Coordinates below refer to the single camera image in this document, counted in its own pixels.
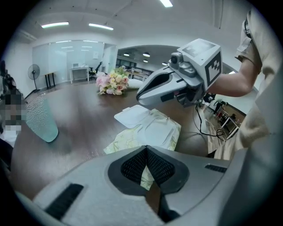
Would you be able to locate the black-legged side table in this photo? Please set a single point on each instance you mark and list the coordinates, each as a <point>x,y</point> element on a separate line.
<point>49,76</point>

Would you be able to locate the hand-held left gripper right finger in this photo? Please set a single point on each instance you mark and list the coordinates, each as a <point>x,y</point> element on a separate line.
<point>199,176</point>

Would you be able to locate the person's right forearm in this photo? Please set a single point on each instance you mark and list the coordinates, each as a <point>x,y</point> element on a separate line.
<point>234,82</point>

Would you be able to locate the white desk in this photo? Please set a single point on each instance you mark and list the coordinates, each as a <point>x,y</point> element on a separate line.
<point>78,70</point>

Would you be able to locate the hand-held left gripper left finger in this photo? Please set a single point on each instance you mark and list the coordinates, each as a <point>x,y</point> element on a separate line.
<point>92,194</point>

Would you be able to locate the black standing fan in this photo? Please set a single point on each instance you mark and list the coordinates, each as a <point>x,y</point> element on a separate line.
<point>33,71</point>

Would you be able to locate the round pendant lamp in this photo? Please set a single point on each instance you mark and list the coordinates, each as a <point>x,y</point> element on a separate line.
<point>146,54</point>

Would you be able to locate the pastel flower bouquet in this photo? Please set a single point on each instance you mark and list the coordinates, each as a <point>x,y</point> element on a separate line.
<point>115,82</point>

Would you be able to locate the person's beige shirt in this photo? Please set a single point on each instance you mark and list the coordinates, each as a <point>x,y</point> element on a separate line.
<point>265,99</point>

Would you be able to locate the black office chair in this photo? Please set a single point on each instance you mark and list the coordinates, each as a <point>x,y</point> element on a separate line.
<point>95,70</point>

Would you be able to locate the small grey gripper camera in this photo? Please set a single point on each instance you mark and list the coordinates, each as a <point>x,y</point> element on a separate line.
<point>175,57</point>

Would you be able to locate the white paper notice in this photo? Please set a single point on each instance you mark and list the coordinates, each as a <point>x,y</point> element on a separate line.
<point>96,55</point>

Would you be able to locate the floral wet wipes pack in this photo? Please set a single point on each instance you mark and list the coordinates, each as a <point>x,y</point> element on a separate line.
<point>154,128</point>

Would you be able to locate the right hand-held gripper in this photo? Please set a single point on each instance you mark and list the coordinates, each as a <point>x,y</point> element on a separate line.
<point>199,66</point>

